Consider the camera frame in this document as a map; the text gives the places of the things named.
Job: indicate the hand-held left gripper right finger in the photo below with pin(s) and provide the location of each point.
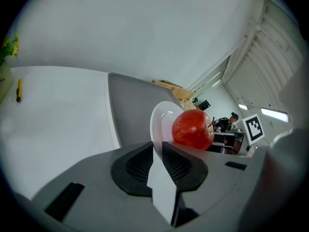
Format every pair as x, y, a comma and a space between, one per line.
217, 178

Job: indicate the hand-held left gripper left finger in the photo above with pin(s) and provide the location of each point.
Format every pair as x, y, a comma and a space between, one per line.
96, 178

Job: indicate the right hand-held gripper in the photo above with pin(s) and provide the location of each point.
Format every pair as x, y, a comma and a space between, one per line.
253, 129

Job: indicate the red apple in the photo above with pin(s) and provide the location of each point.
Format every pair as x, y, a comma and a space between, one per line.
193, 129

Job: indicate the white plate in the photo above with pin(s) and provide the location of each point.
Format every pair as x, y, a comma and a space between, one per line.
160, 122

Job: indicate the small ceiling light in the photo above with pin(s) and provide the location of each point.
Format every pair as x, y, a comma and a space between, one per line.
243, 106

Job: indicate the long ceiling light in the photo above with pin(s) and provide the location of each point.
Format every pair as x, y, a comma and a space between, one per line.
274, 114

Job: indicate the grey background machine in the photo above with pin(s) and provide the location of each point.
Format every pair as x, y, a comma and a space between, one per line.
227, 140

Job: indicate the black background device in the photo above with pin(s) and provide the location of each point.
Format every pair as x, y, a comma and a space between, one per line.
204, 105

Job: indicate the grey tray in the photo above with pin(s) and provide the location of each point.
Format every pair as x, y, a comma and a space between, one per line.
130, 110

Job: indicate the cardboard box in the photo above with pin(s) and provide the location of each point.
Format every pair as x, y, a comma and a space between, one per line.
176, 91

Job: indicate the yellow utility knife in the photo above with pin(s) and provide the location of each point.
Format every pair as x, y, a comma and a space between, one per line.
19, 91

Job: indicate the yellow flowers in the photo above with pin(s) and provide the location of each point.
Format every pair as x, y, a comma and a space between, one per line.
10, 47

